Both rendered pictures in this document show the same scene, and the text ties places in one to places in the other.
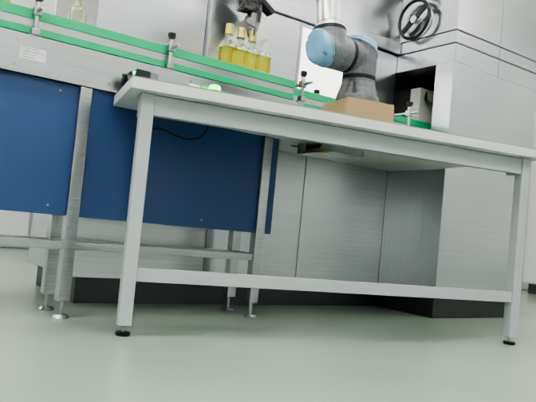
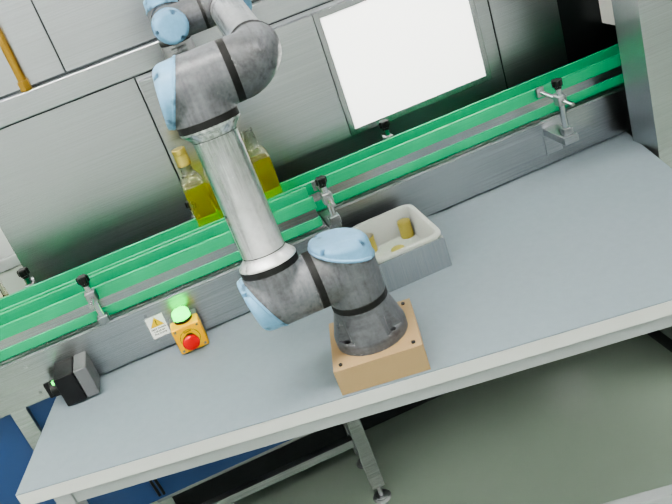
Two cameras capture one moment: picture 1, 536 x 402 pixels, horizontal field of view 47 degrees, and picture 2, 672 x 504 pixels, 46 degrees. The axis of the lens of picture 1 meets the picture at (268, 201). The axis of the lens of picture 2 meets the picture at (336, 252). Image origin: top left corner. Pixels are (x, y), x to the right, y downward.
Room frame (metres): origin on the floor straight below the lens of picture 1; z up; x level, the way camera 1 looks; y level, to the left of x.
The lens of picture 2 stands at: (0.89, -0.90, 1.69)
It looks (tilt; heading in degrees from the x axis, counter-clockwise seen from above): 26 degrees down; 28
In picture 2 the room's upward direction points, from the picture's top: 20 degrees counter-clockwise
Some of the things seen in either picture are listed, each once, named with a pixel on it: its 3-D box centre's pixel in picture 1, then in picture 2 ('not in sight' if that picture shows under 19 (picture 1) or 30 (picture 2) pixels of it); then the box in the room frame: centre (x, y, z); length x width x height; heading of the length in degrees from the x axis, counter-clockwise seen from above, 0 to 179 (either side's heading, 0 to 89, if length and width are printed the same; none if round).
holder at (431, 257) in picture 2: not in sight; (395, 244); (2.52, -0.22, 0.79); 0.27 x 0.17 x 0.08; 35
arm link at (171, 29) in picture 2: not in sight; (176, 21); (2.43, 0.08, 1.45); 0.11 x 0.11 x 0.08; 33
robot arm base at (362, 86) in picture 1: (357, 91); (364, 313); (2.12, -0.28, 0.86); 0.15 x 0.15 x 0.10
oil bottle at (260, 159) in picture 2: (261, 76); (267, 185); (2.55, 0.08, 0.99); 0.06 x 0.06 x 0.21; 35
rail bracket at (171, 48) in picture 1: (173, 50); (93, 304); (2.13, 0.38, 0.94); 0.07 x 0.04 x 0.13; 35
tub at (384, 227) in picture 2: not in sight; (398, 245); (2.50, -0.23, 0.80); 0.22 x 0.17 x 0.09; 35
